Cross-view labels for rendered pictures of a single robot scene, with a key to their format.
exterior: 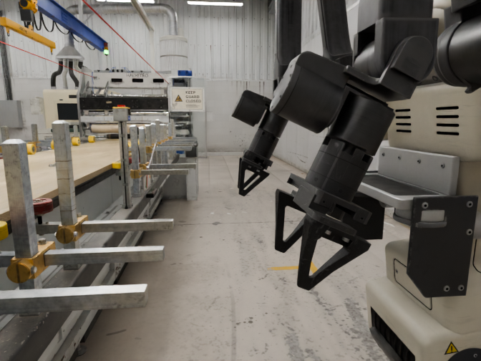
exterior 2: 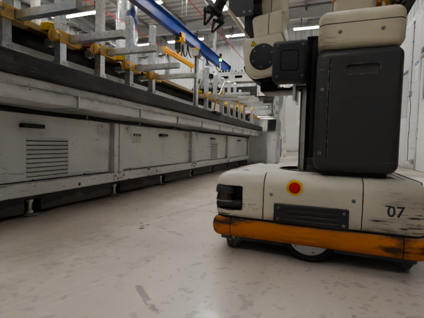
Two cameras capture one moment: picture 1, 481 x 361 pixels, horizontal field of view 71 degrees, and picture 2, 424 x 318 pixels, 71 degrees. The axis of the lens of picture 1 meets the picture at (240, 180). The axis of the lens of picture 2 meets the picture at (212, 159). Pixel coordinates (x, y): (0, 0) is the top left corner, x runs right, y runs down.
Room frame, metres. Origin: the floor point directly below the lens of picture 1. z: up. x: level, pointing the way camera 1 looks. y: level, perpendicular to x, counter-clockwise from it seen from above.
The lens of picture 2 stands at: (-0.66, -0.75, 0.38)
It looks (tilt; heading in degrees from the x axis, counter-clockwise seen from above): 3 degrees down; 26
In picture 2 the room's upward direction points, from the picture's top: 2 degrees clockwise
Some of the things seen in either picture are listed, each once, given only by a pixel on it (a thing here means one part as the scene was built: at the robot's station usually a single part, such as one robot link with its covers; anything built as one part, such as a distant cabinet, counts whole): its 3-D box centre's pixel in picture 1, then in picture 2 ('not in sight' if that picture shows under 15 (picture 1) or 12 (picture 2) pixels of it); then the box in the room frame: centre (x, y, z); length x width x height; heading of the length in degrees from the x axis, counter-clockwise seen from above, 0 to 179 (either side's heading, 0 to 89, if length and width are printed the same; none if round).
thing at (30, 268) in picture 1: (33, 261); (131, 67); (0.77, 0.50, 0.82); 0.14 x 0.06 x 0.05; 6
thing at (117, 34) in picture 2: not in sight; (83, 39); (0.30, 0.36, 0.82); 0.43 x 0.03 x 0.04; 96
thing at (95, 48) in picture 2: not in sight; (103, 52); (0.52, 0.48, 0.84); 0.14 x 0.06 x 0.05; 6
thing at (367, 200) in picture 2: not in sight; (313, 198); (0.64, -0.59, 0.16); 0.67 x 0.64 x 0.25; 96
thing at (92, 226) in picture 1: (104, 226); (166, 77); (1.04, 0.44, 0.82); 0.43 x 0.03 x 0.04; 96
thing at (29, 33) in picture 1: (31, 34); (180, 57); (6.30, 3.69, 2.65); 1.71 x 0.09 x 0.32; 6
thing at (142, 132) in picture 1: (143, 163); (214, 96); (2.24, 0.65, 0.87); 0.04 x 0.04 x 0.48; 6
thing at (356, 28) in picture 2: not in sight; (342, 94); (0.65, -0.68, 0.59); 0.55 x 0.34 x 0.83; 6
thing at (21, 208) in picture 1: (26, 242); (129, 57); (0.75, 0.50, 0.87); 0.04 x 0.04 x 0.48; 6
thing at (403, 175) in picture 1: (400, 208); (251, 2); (0.61, -0.30, 0.99); 0.28 x 0.16 x 0.22; 6
